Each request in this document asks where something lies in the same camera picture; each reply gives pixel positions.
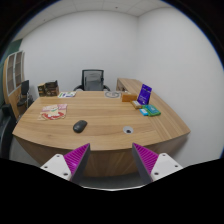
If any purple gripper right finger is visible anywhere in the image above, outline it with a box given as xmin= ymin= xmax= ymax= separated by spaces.
xmin=132 ymin=143 xmax=182 ymax=184

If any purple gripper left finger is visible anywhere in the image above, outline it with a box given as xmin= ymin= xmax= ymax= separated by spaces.
xmin=41 ymin=144 xmax=90 ymax=184

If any black computer mouse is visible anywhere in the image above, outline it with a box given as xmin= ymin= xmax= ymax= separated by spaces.
xmin=73 ymin=120 xmax=87 ymax=133

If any red patterned mouse pad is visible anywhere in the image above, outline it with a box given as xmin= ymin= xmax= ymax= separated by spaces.
xmin=38 ymin=104 xmax=67 ymax=120

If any blue small packet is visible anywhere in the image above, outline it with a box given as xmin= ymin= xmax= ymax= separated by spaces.
xmin=139 ymin=109 xmax=149 ymax=116

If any green packet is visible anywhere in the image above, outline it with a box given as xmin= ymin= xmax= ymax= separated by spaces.
xmin=143 ymin=105 xmax=161 ymax=116

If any wooden office desk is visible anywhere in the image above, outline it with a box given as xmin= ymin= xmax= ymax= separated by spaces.
xmin=12 ymin=77 xmax=192 ymax=178

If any yellow flat box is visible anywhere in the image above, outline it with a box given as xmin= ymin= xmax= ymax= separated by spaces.
xmin=131 ymin=101 xmax=142 ymax=109

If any purple standing sign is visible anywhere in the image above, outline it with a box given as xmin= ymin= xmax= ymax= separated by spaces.
xmin=137 ymin=84 xmax=152 ymax=105

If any white green leaflet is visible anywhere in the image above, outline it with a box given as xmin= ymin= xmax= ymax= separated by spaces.
xmin=58 ymin=91 xmax=76 ymax=98

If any brown tissue box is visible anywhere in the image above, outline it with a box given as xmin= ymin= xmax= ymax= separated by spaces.
xmin=122 ymin=93 xmax=137 ymax=102

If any black chair at left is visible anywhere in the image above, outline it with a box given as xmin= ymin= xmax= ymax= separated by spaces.
xmin=0 ymin=104 xmax=17 ymax=159

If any dark cardboard box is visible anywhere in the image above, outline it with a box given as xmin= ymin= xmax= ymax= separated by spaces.
xmin=45 ymin=80 xmax=59 ymax=96

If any black side chair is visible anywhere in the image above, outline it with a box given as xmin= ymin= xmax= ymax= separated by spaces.
xmin=17 ymin=80 xmax=34 ymax=108

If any round grey coaster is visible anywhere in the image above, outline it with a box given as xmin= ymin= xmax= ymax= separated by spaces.
xmin=104 ymin=91 xmax=121 ymax=99

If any small brown box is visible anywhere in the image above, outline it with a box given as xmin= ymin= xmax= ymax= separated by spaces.
xmin=37 ymin=83 xmax=46 ymax=97

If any grey mesh office chair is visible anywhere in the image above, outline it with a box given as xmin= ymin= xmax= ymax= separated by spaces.
xmin=74 ymin=69 xmax=110 ymax=91

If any wooden bookshelf cabinet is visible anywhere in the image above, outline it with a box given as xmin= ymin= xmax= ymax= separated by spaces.
xmin=3 ymin=51 xmax=26 ymax=118

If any desk cable grommet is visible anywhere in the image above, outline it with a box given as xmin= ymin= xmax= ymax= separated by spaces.
xmin=123 ymin=126 xmax=134 ymax=134

